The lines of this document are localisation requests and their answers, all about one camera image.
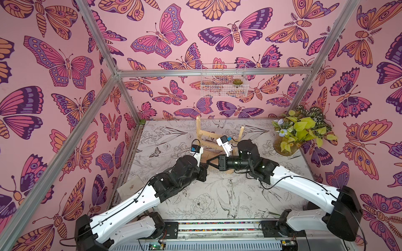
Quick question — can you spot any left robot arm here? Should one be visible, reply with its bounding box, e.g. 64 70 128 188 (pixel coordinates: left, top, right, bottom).
74 153 207 251

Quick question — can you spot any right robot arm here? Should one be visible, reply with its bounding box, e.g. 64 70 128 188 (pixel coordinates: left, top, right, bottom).
206 140 363 242

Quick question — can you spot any wooden jewelry display stand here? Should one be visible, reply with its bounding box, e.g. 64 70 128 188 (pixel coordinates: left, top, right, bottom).
196 116 245 164

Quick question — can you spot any grey paper card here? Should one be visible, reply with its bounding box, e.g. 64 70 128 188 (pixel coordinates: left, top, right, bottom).
117 176 145 201

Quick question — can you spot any small succulent in basket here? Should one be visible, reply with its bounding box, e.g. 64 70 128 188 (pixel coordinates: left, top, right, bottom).
232 79 244 86

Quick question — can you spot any potted green plant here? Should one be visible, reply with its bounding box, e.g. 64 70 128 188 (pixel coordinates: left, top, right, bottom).
272 105 338 156

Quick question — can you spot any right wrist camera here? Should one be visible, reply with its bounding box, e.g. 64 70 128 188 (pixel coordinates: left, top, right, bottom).
216 136 233 157

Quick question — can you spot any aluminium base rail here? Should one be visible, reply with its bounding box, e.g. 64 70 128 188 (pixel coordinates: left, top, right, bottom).
110 217 358 251

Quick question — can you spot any white wire basket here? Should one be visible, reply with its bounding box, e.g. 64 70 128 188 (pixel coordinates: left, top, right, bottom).
199 63 249 99

